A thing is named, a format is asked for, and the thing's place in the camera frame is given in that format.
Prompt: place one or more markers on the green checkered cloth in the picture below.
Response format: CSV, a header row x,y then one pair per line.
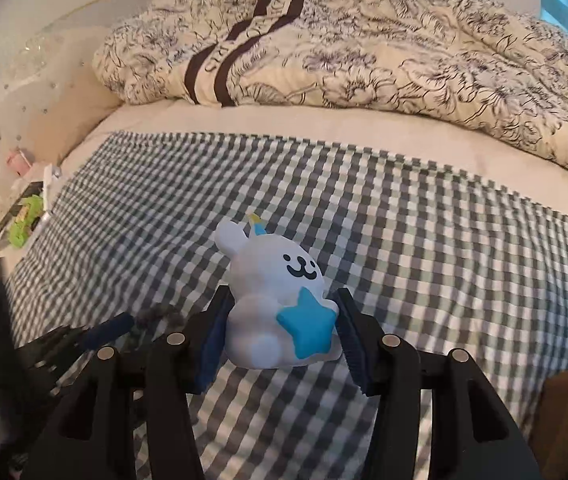
x,y
440,257

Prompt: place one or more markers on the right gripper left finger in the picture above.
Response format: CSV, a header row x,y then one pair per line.
x,y
90,433

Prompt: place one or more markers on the green snack packet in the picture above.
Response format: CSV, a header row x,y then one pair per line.
x,y
29,212

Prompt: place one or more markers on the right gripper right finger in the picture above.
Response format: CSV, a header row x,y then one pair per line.
x,y
472,433

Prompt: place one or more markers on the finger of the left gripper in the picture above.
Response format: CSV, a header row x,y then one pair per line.
x,y
84,339

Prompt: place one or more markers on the white bed mattress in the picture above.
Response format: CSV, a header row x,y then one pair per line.
x,y
409,135

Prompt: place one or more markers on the white seal plush toy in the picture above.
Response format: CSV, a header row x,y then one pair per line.
x,y
281,315

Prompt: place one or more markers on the floral patterned duvet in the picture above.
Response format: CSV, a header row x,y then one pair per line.
x,y
473,63

